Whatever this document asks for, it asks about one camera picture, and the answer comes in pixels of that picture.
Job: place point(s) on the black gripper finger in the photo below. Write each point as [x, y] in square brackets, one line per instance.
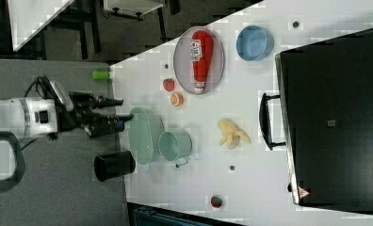
[107, 102]
[118, 122]

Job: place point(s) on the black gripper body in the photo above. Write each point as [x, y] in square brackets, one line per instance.
[83, 116]

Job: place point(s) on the peeled plush banana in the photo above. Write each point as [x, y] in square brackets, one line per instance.
[231, 134]

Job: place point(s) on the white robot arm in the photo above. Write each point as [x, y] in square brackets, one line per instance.
[37, 117]

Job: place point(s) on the green mug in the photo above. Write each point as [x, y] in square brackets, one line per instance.
[175, 146]

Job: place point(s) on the green perforated colander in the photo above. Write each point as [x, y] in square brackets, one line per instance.
[144, 131]

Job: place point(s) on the green cylinder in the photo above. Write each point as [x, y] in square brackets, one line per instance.
[100, 75]

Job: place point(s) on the red strawberry toy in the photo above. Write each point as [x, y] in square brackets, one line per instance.
[169, 84]

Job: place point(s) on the orange slice toy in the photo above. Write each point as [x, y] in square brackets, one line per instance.
[177, 99]

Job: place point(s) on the grey oval plate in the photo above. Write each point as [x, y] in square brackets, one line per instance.
[182, 64]

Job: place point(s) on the red ketchup bottle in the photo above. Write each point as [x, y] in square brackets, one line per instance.
[201, 49]

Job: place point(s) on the small red round toy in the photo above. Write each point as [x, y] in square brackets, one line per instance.
[216, 201]

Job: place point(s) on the blue bowl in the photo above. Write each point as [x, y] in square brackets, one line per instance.
[254, 43]

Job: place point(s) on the black toaster oven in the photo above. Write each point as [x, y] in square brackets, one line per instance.
[326, 97]

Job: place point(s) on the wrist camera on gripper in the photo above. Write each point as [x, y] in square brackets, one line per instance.
[63, 95]

